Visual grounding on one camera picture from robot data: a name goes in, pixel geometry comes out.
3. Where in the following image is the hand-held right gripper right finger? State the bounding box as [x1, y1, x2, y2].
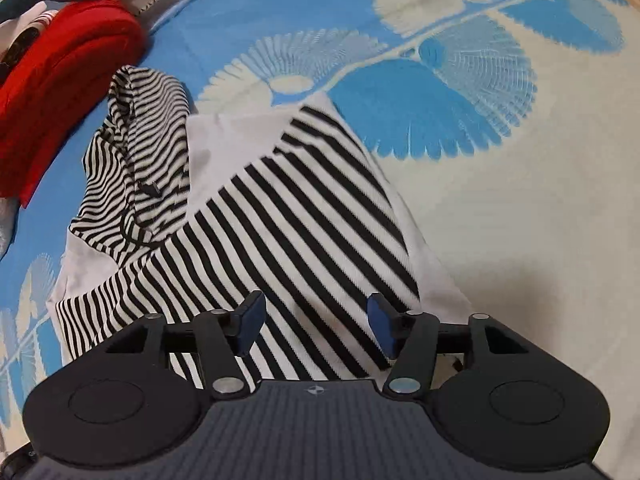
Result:
[366, 292, 531, 402]

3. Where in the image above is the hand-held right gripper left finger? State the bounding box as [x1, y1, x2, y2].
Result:
[102, 290, 267, 402]

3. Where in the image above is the black white striped hoodie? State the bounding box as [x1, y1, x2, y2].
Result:
[50, 65, 476, 386]

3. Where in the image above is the blue white floral mat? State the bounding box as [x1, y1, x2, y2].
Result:
[0, 0, 640, 441]

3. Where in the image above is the folded red garment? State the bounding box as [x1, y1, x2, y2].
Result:
[0, 0, 147, 208]

